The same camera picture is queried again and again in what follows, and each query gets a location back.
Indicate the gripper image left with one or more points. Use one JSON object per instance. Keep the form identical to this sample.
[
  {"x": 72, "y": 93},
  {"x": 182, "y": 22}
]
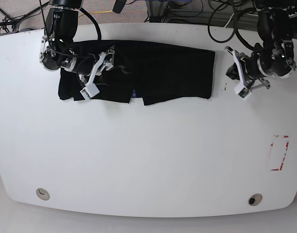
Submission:
[{"x": 86, "y": 67}]

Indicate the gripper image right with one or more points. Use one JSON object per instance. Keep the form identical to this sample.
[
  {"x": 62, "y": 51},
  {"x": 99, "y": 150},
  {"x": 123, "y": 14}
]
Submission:
[{"x": 276, "y": 60}]

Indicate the black printed T-shirt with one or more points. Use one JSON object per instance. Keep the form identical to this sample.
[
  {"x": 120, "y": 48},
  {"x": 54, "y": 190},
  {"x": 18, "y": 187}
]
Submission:
[{"x": 155, "y": 72}]

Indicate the black tripod stand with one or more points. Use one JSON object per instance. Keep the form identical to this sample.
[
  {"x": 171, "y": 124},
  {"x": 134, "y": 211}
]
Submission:
[{"x": 15, "y": 9}]

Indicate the black cylinder on floor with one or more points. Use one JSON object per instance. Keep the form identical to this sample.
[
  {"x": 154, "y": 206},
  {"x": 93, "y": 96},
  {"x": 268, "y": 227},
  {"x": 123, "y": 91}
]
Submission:
[{"x": 118, "y": 6}]

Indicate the red tape rectangle marking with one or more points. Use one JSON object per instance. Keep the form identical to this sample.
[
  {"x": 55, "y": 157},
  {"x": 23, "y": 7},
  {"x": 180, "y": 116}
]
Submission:
[{"x": 278, "y": 150}]

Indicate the black cable loop floor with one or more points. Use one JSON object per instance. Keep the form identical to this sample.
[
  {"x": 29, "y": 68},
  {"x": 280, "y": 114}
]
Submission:
[{"x": 234, "y": 18}]

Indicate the aluminium frame base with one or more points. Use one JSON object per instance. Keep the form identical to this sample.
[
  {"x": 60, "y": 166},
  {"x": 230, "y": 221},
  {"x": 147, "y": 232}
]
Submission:
[{"x": 156, "y": 10}]

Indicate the right table cable grommet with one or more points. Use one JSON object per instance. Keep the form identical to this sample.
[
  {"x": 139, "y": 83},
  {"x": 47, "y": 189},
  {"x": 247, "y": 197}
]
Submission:
[{"x": 255, "y": 199}]

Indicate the table cable grommet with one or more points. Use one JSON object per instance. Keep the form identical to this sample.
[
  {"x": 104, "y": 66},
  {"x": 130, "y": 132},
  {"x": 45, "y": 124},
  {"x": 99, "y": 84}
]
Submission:
[
  {"x": 255, "y": 199},
  {"x": 43, "y": 194}
]

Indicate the left table cable grommet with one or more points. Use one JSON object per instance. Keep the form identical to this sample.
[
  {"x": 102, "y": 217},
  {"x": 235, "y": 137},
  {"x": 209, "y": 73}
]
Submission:
[{"x": 43, "y": 194}]

